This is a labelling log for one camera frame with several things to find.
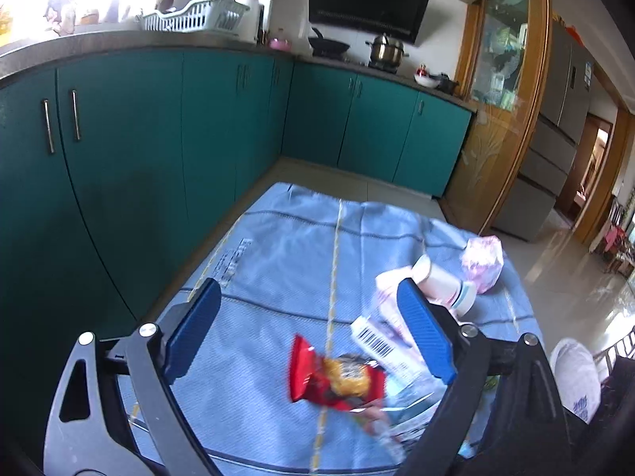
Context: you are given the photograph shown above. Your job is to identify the black range hood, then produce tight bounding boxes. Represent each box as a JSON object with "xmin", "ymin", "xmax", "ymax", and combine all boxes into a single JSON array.
[{"xmin": 308, "ymin": 0, "xmax": 435, "ymax": 44}]

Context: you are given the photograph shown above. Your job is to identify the pink white carton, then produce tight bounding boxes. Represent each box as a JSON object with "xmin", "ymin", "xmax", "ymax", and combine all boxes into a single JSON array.
[{"xmin": 350, "ymin": 267, "xmax": 432, "ymax": 388}]

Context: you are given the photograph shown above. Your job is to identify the grey countertop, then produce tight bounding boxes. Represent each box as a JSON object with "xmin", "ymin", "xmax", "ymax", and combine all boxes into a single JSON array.
[{"xmin": 0, "ymin": 30, "xmax": 477, "ymax": 112}]

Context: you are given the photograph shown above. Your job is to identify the clear plastic wrapper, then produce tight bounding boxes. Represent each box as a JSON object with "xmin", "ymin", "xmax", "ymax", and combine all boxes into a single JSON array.
[{"xmin": 347, "ymin": 372, "xmax": 447, "ymax": 457}]

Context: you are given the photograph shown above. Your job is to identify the pink chair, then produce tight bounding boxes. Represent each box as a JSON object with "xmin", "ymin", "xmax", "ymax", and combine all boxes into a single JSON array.
[{"xmin": 602, "ymin": 223, "xmax": 630, "ymax": 273}]

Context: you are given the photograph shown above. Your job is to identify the white kitchen appliance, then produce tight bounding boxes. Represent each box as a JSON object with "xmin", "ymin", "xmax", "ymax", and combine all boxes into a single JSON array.
[{"xmin": 234, "ymin": 0, "xmax": 273, "ymax": 43}]

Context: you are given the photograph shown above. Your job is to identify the wooden door frame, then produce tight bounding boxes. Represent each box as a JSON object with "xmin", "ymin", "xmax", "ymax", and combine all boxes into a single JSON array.
[{"xmin": 553, "ymin": 67, "xmax": 635, "ymax": 246}]

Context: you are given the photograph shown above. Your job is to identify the blue checked cloth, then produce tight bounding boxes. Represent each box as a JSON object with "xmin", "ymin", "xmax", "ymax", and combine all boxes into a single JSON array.
[{"xmin": 126, "ymin": 182, "xmax": 544, "ymax": 476}]

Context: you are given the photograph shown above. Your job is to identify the white dish rack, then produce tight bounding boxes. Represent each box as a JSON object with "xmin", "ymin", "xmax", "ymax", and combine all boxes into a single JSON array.
[{"xmin": 136, "ymin": 0, "xmax": 251, "ymax": 31}]

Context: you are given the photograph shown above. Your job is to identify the grey refrigerator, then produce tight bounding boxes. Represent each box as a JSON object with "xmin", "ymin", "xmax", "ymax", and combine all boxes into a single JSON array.
[{"xmin": 491, "ymin": 22, "xmax": 596, "ymax": 244}]

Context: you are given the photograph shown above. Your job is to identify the white sack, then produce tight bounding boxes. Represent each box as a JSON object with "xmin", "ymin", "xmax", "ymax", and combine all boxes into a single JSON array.
[{"xmin": 552, "ymin": 338, "xmax": 602, "ymax": 424}]

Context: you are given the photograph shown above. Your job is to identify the black wok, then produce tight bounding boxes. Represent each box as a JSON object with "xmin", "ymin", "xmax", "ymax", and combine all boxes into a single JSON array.
[{"xmin": 308, "ymin": 27, "xmax": 350, "ymax": 58}]

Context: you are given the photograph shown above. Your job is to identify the pink plastic bag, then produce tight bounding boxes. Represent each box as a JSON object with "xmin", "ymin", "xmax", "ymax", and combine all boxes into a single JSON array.
[{"xmin": 459, "ymin": 234, "xmax": 504, "ymax": 294}]

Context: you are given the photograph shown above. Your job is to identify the teal base cabinets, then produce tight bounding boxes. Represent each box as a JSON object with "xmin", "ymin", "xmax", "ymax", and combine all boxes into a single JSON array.
[{"xmin": 0, "ymin": 47, "xmax": 472, "ymax": 407}]

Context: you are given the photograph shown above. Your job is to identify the red snack wrapper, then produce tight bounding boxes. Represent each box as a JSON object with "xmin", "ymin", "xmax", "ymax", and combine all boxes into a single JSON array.
[{"xmin": 289, "ymin": 334, "xmax": 387, "ymax": 412}]

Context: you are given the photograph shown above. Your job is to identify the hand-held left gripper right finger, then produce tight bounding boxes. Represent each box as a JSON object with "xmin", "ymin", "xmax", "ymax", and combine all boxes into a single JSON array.
[{"xmin": 392, "ymin": 278, "xmax": 567, "ymax": 476}]

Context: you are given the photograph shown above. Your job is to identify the wooden glass door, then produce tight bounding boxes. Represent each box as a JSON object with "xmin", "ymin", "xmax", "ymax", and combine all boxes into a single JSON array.
[{"xmin": 439, "ymin": 0, "xmax": 552, "ymax": 236}]

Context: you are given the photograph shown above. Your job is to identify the steel cooking pot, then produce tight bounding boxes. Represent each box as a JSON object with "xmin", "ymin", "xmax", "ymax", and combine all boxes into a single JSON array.
[{"xmin": 366, "ymin": 33, "xmax": 410, "ymax": 67}]

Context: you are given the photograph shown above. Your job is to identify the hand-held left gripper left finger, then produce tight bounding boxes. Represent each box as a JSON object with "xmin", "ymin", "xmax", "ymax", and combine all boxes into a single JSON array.
[{"xmin": 44, "ymin": 278, "xmax": 222, "ymax": 476}]

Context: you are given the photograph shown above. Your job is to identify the white paper cup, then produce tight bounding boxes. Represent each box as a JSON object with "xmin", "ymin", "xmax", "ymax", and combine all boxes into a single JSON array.
[{"xmin": 411, "ymin": 254, "xmax": 478, "ymax": 318}]

